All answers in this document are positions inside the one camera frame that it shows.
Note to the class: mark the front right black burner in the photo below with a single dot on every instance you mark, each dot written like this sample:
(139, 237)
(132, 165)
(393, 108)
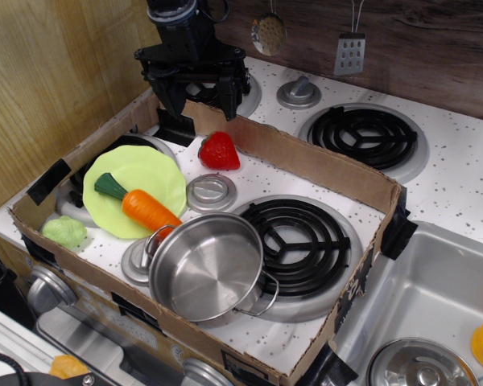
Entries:
(309, 251)

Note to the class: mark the silver knob front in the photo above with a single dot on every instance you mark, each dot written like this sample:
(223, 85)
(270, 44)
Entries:
(136, 261)

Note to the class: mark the silver oven knob right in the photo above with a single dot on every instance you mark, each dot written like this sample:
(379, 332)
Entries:
(197, 372)

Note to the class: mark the stainless steel pot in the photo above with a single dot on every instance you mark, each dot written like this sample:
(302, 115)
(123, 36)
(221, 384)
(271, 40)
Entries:
(209, 271)

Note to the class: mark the back right black burner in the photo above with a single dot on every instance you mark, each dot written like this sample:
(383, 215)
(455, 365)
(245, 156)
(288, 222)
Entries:
(379, 136)

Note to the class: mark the silver oven knob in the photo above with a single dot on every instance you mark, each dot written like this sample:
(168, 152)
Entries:
(48, 291)
(197, 372)

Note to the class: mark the light green plastic plate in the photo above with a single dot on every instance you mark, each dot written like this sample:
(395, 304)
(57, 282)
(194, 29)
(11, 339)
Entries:
(134, 167)

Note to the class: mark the silver toy sink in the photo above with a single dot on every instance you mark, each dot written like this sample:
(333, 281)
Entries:
(433, 291)

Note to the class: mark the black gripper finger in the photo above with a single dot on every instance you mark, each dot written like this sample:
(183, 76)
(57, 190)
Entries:
(229, 88)
(171, 94)

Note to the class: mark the orange toy food piece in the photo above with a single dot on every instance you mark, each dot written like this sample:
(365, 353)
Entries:
(66, 367)

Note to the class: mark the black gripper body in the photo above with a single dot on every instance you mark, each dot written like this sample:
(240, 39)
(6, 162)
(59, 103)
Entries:
(189, 50)

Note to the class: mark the brown cardboard fence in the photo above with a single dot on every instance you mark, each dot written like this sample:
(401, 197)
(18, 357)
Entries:
(278, 182)

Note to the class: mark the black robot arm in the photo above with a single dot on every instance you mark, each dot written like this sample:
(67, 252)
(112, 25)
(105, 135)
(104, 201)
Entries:
(183, 8)

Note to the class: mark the silver knob centre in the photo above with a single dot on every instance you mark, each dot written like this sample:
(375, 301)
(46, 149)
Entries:
(211, 192)

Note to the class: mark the red toy strawberry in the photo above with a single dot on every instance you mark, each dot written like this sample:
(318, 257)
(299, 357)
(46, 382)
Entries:
(217, 152)

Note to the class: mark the green toy lettuce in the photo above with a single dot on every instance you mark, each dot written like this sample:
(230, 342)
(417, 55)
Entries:
(65, 231)

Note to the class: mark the orange toy carrot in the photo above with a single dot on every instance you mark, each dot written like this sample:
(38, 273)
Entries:
(138, 205)

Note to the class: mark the hanging perforated metal spoon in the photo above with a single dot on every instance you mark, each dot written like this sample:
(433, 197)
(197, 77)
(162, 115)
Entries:
(268, 32)

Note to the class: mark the silver oven knob left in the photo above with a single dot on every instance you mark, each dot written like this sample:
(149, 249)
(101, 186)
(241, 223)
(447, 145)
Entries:
(48, 291)

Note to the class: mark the hanging metal slotted spatula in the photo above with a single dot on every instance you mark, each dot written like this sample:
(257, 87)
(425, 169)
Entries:
(350, 53)

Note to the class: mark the silver knob back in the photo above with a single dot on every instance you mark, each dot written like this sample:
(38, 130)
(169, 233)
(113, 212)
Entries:
(299, 94)

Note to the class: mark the silver pot lid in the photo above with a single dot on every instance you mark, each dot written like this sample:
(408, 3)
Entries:
(420, 362)

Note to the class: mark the front left black burner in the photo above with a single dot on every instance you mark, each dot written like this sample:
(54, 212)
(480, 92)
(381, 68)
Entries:
(69, 197)

